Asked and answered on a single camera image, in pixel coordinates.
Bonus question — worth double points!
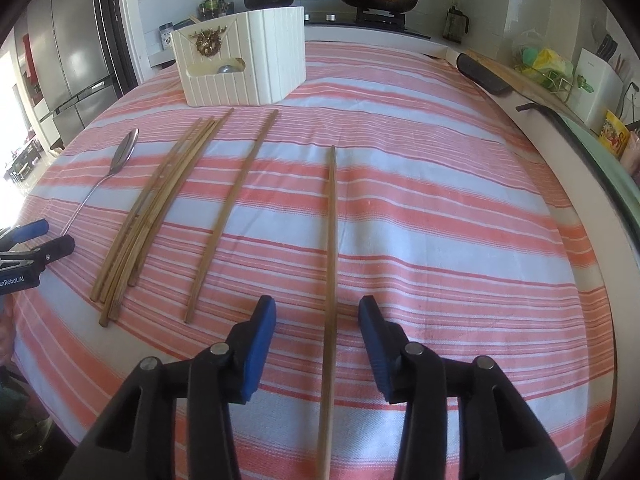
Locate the bundle of wooden chopsticks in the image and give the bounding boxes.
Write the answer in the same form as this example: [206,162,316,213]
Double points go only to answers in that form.
[100,117,213,330]

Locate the white knife block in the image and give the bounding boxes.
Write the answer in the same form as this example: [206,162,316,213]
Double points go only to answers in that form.
[567,47,626,128]

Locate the pink striped tablecloth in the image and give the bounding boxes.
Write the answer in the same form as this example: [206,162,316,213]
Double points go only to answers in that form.
[10,40,616,480]

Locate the wooden chopstick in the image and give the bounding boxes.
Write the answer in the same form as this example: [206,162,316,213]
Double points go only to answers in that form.
[183,109,280,324]
[90,117,205,304]
[316,145,339,480]
[128,107,236,288]
[110,118,220,322]

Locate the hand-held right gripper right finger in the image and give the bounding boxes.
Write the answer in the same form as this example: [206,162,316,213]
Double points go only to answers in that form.
[357,295,576,480]

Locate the glass oil jug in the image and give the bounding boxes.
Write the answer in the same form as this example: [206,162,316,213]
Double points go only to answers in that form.
[442,4,470,43]

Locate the black handled knives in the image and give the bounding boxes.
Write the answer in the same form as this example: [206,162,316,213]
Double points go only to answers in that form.
[597,34,620,61]

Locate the black gas stove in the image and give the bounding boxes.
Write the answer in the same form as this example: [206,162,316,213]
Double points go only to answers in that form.
[304,7,431,40]

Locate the long metal spoon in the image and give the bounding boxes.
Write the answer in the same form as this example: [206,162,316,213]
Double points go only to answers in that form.
[61,128,141,235]

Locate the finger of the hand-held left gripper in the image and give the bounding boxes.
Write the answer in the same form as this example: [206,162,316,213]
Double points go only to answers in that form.
[0,235,76,275]
[0,219,50,251]

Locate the silver refrigerator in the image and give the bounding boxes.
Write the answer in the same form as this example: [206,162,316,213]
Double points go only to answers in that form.
[12,0,126,146]

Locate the wooden cutting board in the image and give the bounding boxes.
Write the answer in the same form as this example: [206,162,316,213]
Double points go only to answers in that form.
[465,49,601,136]

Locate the dark low cabinet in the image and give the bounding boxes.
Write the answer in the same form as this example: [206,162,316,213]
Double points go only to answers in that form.
[2,142,43,183]

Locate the white ribbed storage box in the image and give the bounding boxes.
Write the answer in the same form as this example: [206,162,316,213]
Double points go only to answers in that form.
[171,6,307,107]

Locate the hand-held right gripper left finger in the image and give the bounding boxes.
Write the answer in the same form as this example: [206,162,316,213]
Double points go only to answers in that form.
[60,296,277,480]

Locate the yellow snack packet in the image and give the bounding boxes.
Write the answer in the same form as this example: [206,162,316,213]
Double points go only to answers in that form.
[599,110,632,161]

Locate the black oblong object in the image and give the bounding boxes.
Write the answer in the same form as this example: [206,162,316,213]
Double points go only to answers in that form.
[457,52,513,97]

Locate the black curved rail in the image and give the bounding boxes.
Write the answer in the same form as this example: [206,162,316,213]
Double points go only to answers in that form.
[516,102,640,241]

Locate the green yellow plastic bags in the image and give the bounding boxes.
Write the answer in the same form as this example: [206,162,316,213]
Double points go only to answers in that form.
[510,30,576,81]

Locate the metal wire rack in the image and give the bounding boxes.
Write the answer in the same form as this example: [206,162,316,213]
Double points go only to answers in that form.
[530,72,576,103]

